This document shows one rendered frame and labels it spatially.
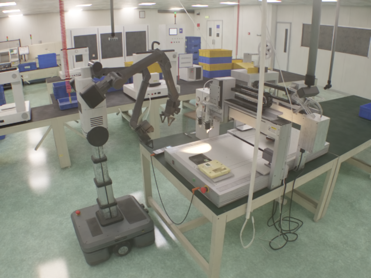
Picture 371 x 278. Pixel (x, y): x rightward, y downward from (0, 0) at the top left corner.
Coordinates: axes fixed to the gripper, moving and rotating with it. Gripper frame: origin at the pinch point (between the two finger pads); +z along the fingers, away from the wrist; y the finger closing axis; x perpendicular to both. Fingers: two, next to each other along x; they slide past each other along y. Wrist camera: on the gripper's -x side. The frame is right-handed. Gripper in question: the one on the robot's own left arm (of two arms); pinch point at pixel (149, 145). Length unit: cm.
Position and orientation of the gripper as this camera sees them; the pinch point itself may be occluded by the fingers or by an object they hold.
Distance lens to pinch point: 218.2
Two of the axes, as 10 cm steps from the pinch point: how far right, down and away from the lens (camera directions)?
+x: -6.9, 6.7, -2.8
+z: 4.0, 6.7, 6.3
